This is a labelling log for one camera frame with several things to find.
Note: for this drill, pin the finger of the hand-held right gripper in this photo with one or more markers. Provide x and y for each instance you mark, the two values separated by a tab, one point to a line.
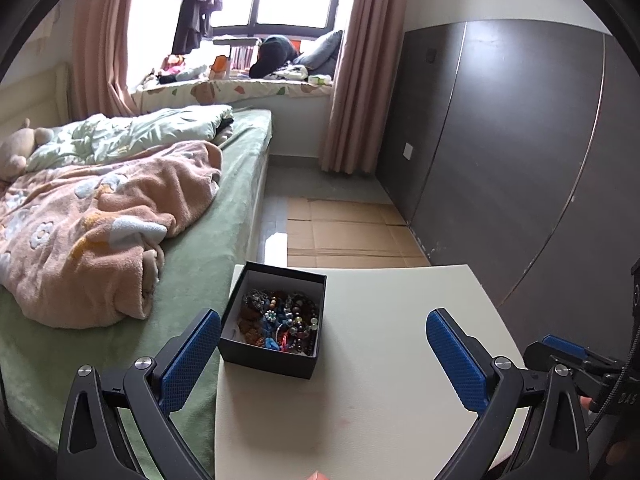
565	347

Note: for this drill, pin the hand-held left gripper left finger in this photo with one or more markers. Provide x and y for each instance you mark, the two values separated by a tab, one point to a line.
192	355

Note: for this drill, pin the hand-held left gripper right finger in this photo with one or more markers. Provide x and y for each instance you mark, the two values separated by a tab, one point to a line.
457	360

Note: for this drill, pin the black jewelry box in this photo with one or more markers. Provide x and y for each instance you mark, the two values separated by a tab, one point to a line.
270	362

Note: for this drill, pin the pile of beaded jewelry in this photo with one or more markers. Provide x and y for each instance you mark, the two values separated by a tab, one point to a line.
280	317

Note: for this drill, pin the person's right hand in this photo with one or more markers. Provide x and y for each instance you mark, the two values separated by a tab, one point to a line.
622	452

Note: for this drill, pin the pink fleece blanket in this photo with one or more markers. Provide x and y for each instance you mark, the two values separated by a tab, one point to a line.
100	240

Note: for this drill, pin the green bed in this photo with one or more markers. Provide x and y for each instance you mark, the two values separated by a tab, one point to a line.
235	195

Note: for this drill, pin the flattened cardboard sheets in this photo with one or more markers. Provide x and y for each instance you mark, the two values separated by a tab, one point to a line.
345	232

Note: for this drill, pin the light green quilt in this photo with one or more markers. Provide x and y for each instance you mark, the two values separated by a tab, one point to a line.
130	132

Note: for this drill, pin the dark cloth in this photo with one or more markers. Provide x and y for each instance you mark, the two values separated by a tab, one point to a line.
225	126

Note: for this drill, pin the printed window seat cushion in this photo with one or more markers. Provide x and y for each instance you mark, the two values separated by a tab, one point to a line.
225	91

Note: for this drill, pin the beige plush toy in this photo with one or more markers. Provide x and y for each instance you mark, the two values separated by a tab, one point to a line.
17	147

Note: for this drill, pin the orange packet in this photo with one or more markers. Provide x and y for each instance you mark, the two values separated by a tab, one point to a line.
220	66

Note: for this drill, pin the pink toy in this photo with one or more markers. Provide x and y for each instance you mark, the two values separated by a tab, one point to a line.
172	64

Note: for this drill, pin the pink curtain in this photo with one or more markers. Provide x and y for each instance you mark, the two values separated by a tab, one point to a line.
102	40
365	70

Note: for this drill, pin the black bag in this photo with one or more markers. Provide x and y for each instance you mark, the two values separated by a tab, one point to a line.
272	55

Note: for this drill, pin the small white folding table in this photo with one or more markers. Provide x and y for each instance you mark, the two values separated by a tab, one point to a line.
235	42

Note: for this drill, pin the grey pillow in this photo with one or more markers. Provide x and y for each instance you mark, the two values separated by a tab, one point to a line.
320	52

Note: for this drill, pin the hanging dark clothes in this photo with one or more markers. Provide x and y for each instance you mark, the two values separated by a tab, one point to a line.
197	5

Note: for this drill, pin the white wall socket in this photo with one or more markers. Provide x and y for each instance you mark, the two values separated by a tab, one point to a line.
408	151

